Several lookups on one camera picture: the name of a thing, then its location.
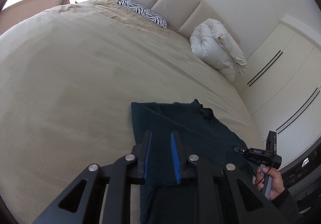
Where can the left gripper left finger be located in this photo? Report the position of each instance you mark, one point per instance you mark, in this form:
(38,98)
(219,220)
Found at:
(141,152)

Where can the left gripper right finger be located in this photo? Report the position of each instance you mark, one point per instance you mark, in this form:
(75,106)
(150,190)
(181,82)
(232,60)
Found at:
(183,169)

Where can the dark teal knit sweater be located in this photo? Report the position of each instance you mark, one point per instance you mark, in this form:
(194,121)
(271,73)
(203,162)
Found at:
(162,199)

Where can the right hand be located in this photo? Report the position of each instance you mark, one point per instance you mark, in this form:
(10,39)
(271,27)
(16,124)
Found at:
(277,186)

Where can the beige bed cover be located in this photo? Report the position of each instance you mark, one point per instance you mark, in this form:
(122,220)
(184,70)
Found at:
(68,77)

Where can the folded white duvet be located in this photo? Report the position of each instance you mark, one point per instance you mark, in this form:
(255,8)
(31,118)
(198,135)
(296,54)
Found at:
(212,43)

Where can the zebra print pillow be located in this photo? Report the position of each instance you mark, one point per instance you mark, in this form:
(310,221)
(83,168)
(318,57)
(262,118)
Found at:
(145,12)

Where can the white wardrobe with handles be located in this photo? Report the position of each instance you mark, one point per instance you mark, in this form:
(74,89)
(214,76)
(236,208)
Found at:
(281,91)

